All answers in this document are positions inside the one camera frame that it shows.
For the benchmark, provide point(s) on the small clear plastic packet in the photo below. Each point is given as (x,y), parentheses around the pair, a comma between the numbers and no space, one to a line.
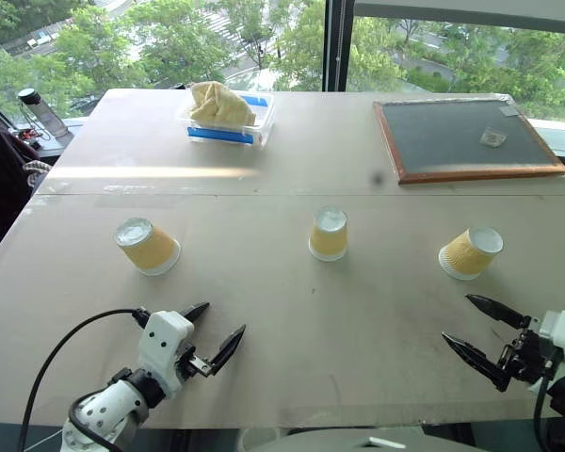
(493,137)

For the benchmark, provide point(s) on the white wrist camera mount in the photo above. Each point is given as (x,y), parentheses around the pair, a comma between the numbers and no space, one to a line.
(162,335)
(562,329)

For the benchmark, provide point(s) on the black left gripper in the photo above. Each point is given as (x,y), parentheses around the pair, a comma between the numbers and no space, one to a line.
(183,365)

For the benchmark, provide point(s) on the dark window frame post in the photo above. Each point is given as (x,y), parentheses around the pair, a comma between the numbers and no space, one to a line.
(338,44)

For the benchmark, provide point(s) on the yellow ribbed paper cup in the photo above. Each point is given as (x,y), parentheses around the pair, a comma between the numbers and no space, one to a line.
(153,249)
(328,237)
(468,256)

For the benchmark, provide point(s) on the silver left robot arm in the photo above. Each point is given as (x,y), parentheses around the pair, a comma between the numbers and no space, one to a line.
(106,410)

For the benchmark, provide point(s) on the clear plastic box blue tape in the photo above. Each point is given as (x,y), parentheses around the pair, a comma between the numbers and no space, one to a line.
(226,134)

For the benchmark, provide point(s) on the wood-framed black chalkboard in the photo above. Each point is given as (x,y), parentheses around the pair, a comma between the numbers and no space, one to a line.
(452,136)

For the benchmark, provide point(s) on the dark fabric chair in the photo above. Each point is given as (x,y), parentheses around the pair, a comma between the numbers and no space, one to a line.
(0,188)

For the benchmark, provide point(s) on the pale yellow folded cloth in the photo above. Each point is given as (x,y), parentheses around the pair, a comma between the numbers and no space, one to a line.
(219,106)

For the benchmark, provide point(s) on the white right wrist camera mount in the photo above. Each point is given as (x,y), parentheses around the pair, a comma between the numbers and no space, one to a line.
(562,329)

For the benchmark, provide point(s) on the clear water bottle black cap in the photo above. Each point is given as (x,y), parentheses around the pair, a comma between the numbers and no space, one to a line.
(47,115)

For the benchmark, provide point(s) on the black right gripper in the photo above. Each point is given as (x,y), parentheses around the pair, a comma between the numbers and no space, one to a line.
(527,358)

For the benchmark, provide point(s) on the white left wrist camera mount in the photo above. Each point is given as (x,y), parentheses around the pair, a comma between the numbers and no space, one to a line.
(162,335)

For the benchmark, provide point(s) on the small red gadget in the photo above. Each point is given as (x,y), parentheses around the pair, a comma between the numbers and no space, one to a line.
(28,135)

